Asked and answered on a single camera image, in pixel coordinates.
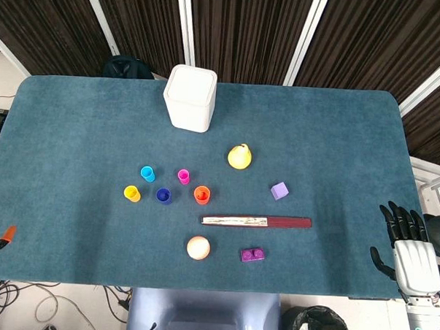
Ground peach coloured ball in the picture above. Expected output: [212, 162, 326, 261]
[186, 235, 212, 261]

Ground black floor cables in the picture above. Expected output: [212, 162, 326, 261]
[102, 285, 132, 312]

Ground grey floor cables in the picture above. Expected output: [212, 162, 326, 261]
[0, 280, 102, 330]

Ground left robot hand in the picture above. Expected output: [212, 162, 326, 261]
[0, 178, 20, 261]

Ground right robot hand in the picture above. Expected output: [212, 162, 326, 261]
[368, 199, 440, 302]

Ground white square bin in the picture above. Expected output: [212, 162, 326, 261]
[161, 64, 219, 134]

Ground white metal rack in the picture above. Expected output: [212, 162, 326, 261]
[407, 156, 440, 215]

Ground orange plastic cup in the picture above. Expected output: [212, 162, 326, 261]
[193, 185, 212, 206]

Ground white partition post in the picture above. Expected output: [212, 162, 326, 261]
[173, 0, 198, 66]
[398, 45, 440, 119]
[0, 31, 32, 77]
[282, 0, 330, 88]
[78, 0, 123, 56]

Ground lilac cube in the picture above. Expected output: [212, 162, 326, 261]
[269, 180, 290, 202]

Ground cyan plastic cup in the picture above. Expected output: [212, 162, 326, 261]
[139, 164, 157, 184]

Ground dark brown pleated curtain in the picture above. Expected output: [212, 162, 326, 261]
[0, 0, 440, 170]

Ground blue robot torso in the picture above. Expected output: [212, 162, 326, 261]
[126, 287, 284, 330]

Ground purple building brick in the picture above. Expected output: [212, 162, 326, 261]
[240, 247, 268, 264]

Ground dark red folded fan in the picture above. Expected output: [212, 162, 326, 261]
[201, 212, 312, 231]

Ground black trash bag bin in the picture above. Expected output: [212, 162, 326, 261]
[282, 303, 355, 330]

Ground yellow plastic cup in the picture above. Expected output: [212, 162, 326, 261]
[123, 184, 142, 203]

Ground dark blue plastic cup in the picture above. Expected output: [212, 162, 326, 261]
[155, 187, 174, 206]

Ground yellow pear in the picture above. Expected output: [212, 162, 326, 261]
[226, 142, 254, 171]

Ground black chair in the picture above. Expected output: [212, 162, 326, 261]
[102, 54, 156, 81]

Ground teal table cloth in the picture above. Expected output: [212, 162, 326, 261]
[0, 73, 440, 302]

